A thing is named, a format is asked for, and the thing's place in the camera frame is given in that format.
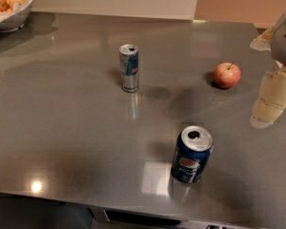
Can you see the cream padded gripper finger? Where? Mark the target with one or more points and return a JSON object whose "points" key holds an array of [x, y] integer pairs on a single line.
{"points": [[263, 42], [271, 102]]}

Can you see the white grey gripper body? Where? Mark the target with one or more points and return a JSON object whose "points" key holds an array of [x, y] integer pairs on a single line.
{"points": [[285, 41]]}

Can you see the silver blue Red Bull can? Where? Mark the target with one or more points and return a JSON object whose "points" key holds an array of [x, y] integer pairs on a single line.
{"points": [[129, 66]]}

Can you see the blue Pepsi can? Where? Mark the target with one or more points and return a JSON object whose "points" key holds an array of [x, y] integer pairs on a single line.
{"points": [[193, 148]]}

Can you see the red apple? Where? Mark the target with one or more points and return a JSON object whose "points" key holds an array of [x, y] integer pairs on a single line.
{"points": [[226, 75]]}

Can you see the white fruit bowl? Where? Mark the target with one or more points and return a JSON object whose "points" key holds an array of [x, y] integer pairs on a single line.
{"points": [[13, 19]]}

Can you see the orange fruit middle bowl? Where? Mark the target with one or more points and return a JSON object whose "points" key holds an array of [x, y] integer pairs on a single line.
{"points": [[11, 3]]}

